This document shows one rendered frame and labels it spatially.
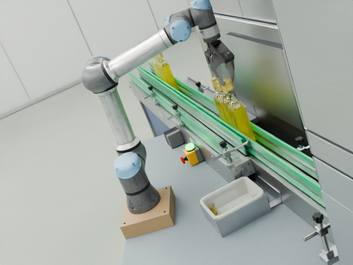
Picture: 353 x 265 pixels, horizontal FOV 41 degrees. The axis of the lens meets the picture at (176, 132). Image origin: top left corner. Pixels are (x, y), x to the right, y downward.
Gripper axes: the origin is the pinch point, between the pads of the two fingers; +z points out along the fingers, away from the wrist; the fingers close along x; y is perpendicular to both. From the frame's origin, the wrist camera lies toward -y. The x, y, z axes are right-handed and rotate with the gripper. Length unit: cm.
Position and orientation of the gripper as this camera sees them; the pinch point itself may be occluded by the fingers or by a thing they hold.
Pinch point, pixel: (228, 81)
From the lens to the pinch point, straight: 196.8
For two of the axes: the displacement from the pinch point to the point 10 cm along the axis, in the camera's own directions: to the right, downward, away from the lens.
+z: 3.4, 8.5, 4.1
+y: -3.2, -3.0, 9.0
